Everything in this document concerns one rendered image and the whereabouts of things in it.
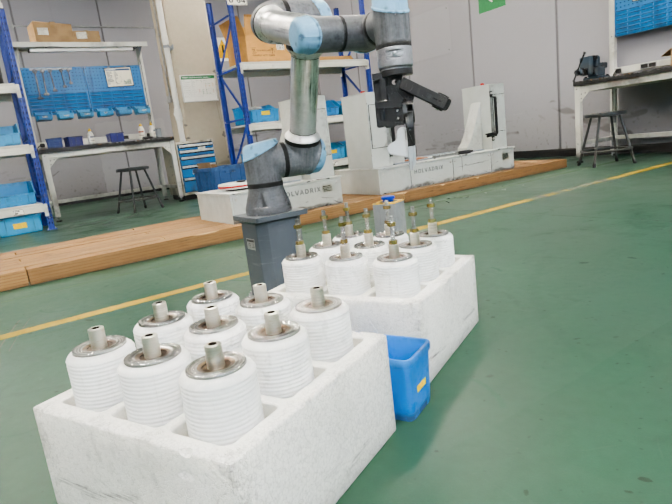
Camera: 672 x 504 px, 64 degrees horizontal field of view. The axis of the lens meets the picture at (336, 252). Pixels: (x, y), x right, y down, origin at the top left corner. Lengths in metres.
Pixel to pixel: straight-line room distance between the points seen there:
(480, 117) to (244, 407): 4.33
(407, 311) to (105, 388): 0.56
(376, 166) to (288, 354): 3.22
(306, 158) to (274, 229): 0.25
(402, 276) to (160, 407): 0.55
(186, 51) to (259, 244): 6.15
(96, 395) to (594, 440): 0.76
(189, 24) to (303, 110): 6.18
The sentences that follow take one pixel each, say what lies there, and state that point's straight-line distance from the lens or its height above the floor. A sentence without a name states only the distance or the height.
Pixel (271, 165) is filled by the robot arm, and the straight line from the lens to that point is 1.71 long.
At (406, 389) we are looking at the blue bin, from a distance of 0.98.
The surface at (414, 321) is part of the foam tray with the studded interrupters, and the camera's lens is 1.07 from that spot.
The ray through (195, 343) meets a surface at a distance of 0.82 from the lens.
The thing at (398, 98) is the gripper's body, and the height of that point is 0.58.
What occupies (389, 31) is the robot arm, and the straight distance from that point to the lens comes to 1.18.
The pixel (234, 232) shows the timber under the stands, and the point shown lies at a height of 0.05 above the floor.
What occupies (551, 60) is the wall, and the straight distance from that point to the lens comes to 6.80.
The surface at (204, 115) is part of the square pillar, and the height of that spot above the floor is 1.02.
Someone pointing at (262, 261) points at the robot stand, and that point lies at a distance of 1.71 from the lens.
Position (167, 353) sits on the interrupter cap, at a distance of 0.77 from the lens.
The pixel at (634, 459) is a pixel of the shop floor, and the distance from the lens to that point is 0.95.
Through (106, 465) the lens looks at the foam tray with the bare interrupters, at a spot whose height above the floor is 0.12.
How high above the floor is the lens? 0.51
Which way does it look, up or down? 12 degrees down
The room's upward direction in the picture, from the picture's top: 7 degrees counter-clockwise
